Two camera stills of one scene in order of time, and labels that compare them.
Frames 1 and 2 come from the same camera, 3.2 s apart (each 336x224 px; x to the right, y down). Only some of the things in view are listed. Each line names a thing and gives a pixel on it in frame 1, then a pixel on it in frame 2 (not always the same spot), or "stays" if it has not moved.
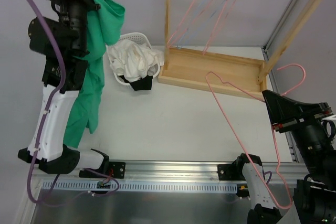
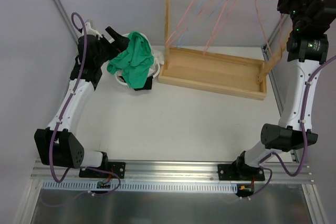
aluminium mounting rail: x=277 y=171 stays
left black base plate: x=117 y=171 stays
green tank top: x=103 y=24 to x=134 y=60
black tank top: x=144 y=84 stays
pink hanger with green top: x=277 y=158 to x=264 y=30
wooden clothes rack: x=230 y=75 stays
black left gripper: x=77 y=1 to x=105 y=44
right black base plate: x=232 y=171 stays
